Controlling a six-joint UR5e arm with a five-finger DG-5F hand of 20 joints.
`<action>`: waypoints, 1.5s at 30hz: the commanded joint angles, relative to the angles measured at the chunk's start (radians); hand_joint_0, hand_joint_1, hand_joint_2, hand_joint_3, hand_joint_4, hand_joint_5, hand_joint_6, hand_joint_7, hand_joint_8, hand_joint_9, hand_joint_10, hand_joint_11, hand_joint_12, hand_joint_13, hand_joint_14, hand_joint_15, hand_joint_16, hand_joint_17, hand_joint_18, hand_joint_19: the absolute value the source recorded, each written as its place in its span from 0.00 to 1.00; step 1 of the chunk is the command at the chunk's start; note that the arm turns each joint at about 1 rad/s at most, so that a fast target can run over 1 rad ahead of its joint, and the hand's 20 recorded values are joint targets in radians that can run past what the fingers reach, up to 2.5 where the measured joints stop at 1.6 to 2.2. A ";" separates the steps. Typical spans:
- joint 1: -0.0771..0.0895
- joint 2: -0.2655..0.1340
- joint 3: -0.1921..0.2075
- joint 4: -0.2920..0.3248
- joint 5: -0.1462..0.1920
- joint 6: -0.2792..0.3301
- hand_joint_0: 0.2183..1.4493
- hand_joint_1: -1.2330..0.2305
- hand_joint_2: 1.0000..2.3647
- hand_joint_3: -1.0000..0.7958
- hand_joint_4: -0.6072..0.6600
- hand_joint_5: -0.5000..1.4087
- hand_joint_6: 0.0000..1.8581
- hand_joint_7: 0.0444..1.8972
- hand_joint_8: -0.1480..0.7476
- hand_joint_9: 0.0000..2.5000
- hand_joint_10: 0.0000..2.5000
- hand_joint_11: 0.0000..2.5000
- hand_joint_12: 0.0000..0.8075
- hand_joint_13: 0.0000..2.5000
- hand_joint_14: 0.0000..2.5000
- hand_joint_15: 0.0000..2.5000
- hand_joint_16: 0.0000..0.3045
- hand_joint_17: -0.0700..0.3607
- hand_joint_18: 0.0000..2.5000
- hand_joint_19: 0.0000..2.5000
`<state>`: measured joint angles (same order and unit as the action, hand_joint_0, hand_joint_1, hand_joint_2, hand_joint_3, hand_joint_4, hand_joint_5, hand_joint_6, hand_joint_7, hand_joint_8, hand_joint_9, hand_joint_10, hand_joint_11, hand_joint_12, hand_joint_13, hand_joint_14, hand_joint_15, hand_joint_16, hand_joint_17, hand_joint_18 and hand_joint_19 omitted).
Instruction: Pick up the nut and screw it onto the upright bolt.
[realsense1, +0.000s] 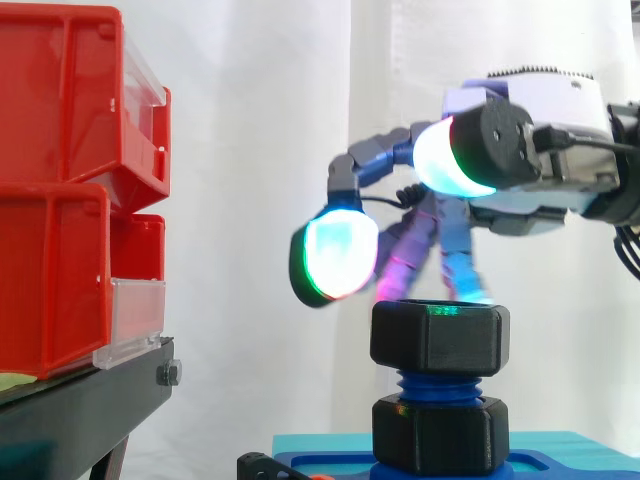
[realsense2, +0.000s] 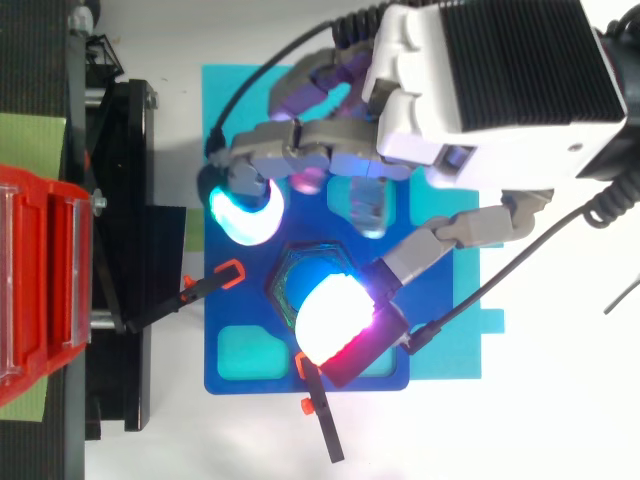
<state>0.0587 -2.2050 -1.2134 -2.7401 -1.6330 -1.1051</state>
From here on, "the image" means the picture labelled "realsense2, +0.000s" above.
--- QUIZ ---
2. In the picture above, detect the blue plate with square hollows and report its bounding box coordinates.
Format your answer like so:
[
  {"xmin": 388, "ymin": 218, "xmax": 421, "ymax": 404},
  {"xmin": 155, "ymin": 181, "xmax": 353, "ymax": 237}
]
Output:
[{"xmin": 203, "ymin": 168, "xmax": 412, "ymax": 397}]

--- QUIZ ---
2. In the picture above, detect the black coiled cable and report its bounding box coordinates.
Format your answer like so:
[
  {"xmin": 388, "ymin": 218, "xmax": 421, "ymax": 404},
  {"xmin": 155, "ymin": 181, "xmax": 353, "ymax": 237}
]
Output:
[
  {"xmin": 330, "ymin": 0, "xmax": 389, "ymax": 52},
  {"xmin": 581, "ymin": 168, "xmax": 640, "ymax": 230}
]

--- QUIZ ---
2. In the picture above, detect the black-and-orange clip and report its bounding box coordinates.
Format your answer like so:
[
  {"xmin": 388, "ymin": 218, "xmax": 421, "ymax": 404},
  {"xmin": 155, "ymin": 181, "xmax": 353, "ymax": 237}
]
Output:
[
  {"xmin": 123, "ymin": 258, "xmax": 247, "ymax": 335},
  {"xmin": 294, "ymin": 351, "xmax": 347, "ymax": 465}
]

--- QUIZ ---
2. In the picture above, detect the thin black cable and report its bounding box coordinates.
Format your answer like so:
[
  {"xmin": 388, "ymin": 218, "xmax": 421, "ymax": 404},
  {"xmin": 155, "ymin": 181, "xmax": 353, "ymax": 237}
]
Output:
[
  {"xmin": 602, "ymin": 280, "xmax": 640, "ymax": 317},
  {"xmin": 405, "ymin": 203, "xmax": 596, "ymax": 357},
  {"xmin": 206, "ymin": 0, "xmax": 392, "ymax": 157}
]

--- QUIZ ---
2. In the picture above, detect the red bin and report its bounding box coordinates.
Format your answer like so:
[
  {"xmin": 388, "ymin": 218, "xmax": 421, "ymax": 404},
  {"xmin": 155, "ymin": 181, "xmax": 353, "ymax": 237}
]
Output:
[{"xmin": 0, "ymin": 163, "xmax": 95, "ymax": 409}]

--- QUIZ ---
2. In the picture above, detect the black stand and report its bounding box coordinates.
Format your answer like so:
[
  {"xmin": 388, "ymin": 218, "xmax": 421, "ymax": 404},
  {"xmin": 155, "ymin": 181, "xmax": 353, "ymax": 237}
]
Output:
[{"xmin": 0, "ymin": 0, "xmax": 206, "ymax": 480}]

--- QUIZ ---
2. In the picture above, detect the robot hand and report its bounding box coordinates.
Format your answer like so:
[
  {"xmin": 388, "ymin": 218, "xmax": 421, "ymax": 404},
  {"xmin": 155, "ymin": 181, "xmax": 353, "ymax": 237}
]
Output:
[{"xmin": 197, "ymin": 0, "xmax": 629, "ymax": 389}]

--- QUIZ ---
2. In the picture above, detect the large black nut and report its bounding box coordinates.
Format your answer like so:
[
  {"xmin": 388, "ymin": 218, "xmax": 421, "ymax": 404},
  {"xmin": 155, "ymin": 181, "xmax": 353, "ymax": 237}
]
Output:
[{"xmin": 264, "ymin": 240, "xmax": 375, "ymax": 342}]

